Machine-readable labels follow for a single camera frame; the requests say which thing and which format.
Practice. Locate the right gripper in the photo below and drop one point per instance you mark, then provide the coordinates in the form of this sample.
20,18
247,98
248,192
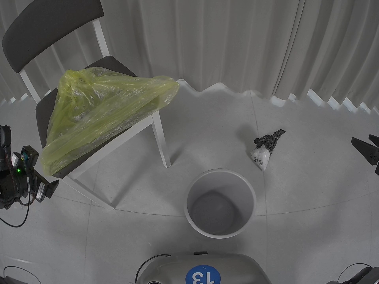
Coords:
377,169

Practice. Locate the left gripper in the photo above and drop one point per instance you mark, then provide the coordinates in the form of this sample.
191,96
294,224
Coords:
32,188

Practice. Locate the dark grey white-framed chair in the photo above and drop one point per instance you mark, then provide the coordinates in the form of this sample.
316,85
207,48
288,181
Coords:
53,16

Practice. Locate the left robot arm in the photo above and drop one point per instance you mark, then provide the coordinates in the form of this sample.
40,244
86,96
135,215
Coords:
5,146

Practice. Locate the white curtain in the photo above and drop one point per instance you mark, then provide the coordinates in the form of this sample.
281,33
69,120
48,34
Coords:
340,40
192,25

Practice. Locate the yellow plastic bag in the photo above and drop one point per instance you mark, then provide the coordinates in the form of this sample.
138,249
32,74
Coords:
103,114

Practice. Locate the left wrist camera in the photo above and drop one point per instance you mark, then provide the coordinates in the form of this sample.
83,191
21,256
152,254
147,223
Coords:
31,158

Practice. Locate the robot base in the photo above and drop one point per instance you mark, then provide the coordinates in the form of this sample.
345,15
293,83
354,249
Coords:
237,268

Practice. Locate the white trash bin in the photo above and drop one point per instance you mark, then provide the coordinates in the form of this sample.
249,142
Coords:
220,206

